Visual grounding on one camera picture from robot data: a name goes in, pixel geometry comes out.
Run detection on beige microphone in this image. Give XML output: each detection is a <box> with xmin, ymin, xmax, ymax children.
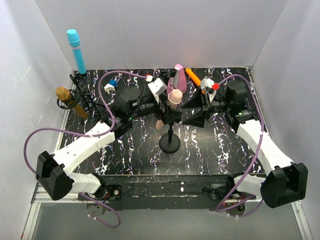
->
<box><xmin>155</xmin><ymin>89</ymin><xmax>183</xmax><ymax>130</ymax></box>

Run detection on gold microphone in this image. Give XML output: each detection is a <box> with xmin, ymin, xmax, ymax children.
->
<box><xmin>55</xmin><ymin>86</ymin><xmax>88</xmax><ymax>120</ymax></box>

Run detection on round base shock-mount stand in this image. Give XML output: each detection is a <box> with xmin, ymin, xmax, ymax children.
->
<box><xmin>159</xmin><ymin>69</ymin><xmax>177</xmax><ymax>87</ymax></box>

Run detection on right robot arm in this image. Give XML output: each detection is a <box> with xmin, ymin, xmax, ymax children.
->
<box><xmin>182</xmin><ymin>74</ymin><xmax>308</xmax><ymax>208</ymax></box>

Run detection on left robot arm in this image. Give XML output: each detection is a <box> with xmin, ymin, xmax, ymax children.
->
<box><xmin>35</xmin><ymin>88</ymin><xmax>183</xmax><ymax>201</ymax></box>

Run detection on orange microphone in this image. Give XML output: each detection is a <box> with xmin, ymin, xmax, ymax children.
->
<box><xmin>185</xmin><ymin>68</ymin><xmax>201</xmax><ymax>87</ymax></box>

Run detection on pink microphone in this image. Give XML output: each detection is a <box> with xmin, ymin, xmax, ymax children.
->
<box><xmin>166</xmin><ymin>64</ymin><xmax>187</xmax><ymax>94</ymax></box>

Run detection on white blue small microphone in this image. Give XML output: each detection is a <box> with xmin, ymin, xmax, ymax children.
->
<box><xmin>104</xmin><ymin>79</ymin><xmax>118</xmax><ymax>93</ymax></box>

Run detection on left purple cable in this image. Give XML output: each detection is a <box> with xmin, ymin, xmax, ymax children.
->
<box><xmin>23</xmin><ymin>70</ymin><xmax>153</xmax><ymax>229</ymax></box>

